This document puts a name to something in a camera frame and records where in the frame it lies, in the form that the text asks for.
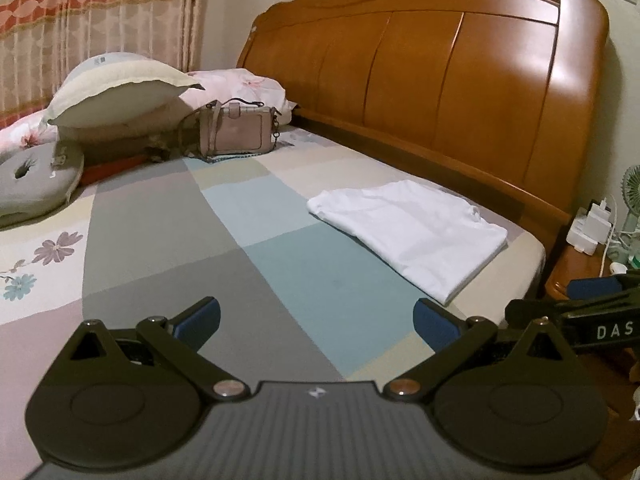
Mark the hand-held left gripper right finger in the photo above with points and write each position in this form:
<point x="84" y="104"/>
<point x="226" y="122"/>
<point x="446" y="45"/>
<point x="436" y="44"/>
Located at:
<point x="432" y="326"/>

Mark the wooden headboard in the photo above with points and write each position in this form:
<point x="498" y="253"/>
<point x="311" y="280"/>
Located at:
<point x="450" y="85"/>

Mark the white printed t-shirt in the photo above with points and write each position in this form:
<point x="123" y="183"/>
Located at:
<point x="415" y="235"/>

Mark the patterned orange curtain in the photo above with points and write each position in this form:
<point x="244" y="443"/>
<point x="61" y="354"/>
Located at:
<point x="90" y="25"/>

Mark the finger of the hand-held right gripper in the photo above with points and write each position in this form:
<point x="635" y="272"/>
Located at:
<point x="595" y="288"/>
<point x="530" y="310"/>

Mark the red cloth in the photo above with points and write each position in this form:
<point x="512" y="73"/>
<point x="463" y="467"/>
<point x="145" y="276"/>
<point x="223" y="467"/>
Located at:
<point x="112" y="170"/>

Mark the wooden nightstand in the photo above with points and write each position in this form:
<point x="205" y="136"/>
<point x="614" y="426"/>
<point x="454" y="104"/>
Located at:
<point x="575" y="280"/>

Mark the brown folded blanket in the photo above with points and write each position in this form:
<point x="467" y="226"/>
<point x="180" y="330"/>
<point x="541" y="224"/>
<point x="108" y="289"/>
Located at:
<point x="115" y="142"/>

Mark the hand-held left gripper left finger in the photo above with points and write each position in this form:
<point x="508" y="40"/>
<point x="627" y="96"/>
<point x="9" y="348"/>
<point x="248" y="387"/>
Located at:
<point x="197" y="323"/>

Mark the dark patterned cloth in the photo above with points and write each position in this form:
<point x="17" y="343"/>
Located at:
<point x="160" y="147"/>

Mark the grey pillow with hole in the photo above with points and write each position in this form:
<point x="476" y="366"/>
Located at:
<point x="35" y="180"/>

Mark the small green fan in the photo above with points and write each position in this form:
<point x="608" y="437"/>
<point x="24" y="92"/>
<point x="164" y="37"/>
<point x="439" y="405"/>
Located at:
<point x="631" y="200"/>

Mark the pale green pillow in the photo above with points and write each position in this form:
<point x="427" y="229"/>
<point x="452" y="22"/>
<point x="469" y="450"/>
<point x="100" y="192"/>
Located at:
<point x="115" y="90"/>

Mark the green packet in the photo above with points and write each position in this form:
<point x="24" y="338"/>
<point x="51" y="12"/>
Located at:
<point x="634" y="260"/>

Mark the white power adapter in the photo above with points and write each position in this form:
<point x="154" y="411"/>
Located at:
<point x="592" y="225"/>

